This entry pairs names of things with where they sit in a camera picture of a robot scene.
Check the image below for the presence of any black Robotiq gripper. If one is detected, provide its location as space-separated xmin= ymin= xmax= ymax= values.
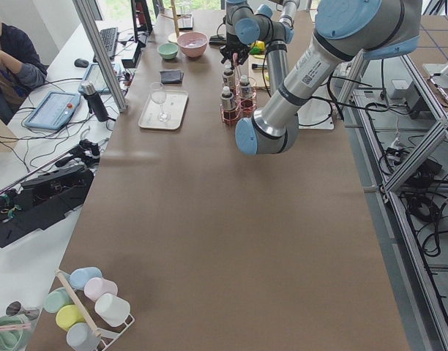
xmin=220 ymin=40 xmax=249 ymax=65

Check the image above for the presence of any tea bottle taken to tray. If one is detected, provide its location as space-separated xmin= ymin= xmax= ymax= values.
xmin=222 ymin=63 xmax=236 ymax=90

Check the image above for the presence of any copper wire bottle basket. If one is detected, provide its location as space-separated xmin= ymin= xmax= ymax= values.
xmin=220 ymin=53 xmax=257 ymax=126

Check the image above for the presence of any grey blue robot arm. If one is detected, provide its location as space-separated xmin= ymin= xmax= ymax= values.
xmin=220 ymin=1 xmax=300 ymax=94
xmin=223 ymin=0 xmax=422 ymax=155

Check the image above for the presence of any tea bottle middle basket slot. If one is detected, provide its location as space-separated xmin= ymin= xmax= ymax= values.
xmin=239 ymin=75 xmax=253 ymax=110

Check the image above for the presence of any tea bottle near gripper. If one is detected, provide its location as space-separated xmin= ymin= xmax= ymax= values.
xmin=221 ymin=86 xmax=236 ymax=123

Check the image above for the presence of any upper whole yellow lemon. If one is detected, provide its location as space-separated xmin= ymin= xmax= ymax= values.
xmin=250 ymin=41 xmax=266 ymax=56

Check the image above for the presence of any bamboo cutting board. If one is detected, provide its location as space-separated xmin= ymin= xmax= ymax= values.
xmin=248 ymin=55 xmax=274 ymax=93

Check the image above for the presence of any pink bowl of ice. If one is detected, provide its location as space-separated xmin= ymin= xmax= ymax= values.
xmin=177 ymin=31 xmax=208 ymax=59

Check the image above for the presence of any wooden stand with round base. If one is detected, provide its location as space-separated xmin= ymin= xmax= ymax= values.
xmin=163 ymin=1 xmax=193 ymax=44

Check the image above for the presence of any grey folded cloth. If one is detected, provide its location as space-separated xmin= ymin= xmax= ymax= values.
xmin=160 ymin=69 xmax=184 ymax=85

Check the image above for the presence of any clear wine glass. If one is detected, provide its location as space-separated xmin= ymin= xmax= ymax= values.
xmin=150 ymin=82 xmax=170 ymax=122

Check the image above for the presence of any cream rabbit tray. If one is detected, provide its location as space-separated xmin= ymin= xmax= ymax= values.
xmin=138 ymin=90 xmax=188 ymax=130

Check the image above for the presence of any black keyboard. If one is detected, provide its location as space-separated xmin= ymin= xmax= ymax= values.
xmin=99 ymin=27 xmax=119 ymax=61

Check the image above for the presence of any blue teach pendant far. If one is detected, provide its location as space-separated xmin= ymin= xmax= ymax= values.
xmin=81 ymin=63 xmax=110 ymax=95

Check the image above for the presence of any blue teach pendant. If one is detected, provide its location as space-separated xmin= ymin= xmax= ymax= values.
xmin=81 ymin=63 xmax=110 ymax=95
xmin=23 ymin=91 xmax=81 ymax=131

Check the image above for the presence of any black thermos bottle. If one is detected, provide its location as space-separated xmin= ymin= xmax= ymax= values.
xmin=81 ymin=80 xmax=109 ymax=122

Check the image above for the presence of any black computer mouse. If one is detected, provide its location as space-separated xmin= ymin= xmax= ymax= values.
xmin=74 ymin=58 xmax=89 ymax=68

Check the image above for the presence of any blue teach pendant near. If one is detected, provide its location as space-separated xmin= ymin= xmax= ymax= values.
xmin=23 ymin=91 xmax=81 ymax=131

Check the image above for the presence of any seated person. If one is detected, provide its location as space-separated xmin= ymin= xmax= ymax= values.
xmin=0 ymin=19 xmax=48 ymax=124

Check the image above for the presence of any black gripper parts pile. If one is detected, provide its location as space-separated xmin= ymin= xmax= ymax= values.
xmin=0 ymin=140 xmax=100 ymax=248

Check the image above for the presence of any pink cup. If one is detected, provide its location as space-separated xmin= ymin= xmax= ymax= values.
xmin=83 ymin=277 xmax=118 ymax=302

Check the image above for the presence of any blue cup top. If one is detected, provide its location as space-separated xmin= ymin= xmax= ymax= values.
xmin=69 ymin=267 xmax=102 ymax=290

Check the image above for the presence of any white cup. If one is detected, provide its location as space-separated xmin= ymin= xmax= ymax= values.
xmin=94 ymin=293 xmax=130 ymax=327

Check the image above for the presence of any green cup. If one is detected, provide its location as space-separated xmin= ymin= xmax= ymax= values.
xmin=43 ymin=287 xmax=73 ymax=314

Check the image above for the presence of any white cup rack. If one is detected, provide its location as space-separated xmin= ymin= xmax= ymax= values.
xmin=56 ymin=270 xmax=135 ymax=350

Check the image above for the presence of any yellow cup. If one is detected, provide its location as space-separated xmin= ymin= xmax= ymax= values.
xmin=56 ymin=304 xmax=85 ymax=331

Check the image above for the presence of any grey blue cup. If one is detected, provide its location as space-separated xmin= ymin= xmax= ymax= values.
xmin=66 ymin=322 xmax=100 ymax=351

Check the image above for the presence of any green bowl with straws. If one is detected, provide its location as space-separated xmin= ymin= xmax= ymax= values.
xmin=0 ymin=301 xmax=40 ymax=350

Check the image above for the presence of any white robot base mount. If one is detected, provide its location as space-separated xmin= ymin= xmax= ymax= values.
xmin=297 ymin=99 xmax=335 ymax=130

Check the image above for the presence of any aluminium frame post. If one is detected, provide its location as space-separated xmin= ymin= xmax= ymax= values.
xmin=72 ymin=0 xmax=127 ymax=113

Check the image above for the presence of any aluminium frame rail right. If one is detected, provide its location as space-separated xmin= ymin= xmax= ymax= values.
xmin=350 ymin=48 xmax=448 ymax=350

